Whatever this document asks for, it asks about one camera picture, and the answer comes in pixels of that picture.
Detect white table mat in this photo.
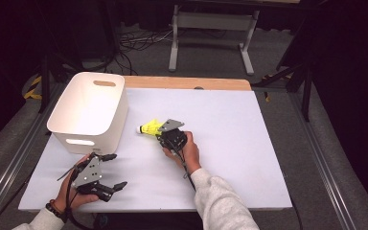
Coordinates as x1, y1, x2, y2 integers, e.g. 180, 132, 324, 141
17, 87, 293, 214

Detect black tripod stand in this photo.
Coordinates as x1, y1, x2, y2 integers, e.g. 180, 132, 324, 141
252, 47, 314, 123
37, 54, 87, 114

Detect bundle of black floor cables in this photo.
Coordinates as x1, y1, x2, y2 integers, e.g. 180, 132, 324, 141
106, 27, 228, 76

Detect white plastic storage bin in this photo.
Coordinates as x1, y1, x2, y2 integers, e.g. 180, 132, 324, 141
46, 71, 129, 155

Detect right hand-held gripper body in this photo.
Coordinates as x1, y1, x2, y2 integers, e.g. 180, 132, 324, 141
156, 118, 189, 153

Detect grey metal stand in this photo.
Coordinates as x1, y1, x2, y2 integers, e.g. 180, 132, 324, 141
168, 0, 301, 76

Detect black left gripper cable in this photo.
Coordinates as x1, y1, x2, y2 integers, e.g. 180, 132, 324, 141
63, 178, 92, 230

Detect dark beaded bracelet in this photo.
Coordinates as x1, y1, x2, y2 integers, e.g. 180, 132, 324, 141
45, 199, 69, 223

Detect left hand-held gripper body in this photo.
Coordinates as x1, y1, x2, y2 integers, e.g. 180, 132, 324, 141
70, 152, 114, 203

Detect dark curtain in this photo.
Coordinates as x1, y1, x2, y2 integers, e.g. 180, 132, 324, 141
0, 0, 116, 154
277, 0, 368, 224

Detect aluminium floor rail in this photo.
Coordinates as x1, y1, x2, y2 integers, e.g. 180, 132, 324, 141
0, 82, 65, 224
288, 92, 356, 230

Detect yellow black hazard tape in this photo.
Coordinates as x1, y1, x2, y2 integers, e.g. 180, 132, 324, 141
23, 75, 43, 101

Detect yellow plastic shuttlecock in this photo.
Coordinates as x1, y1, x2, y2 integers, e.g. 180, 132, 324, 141
136, 119, 167, 137

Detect person's right hand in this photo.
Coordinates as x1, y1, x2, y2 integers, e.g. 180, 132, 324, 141
162, 130, 202, 175

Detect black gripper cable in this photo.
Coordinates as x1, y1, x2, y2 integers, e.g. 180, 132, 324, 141
169, 143, 197, 193
63, 178, 92, 230

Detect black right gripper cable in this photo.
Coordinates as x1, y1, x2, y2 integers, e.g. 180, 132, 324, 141
169, 143, 197, 193

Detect person's left hand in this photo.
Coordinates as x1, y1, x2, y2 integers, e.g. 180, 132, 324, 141
55, 154, 100, 214

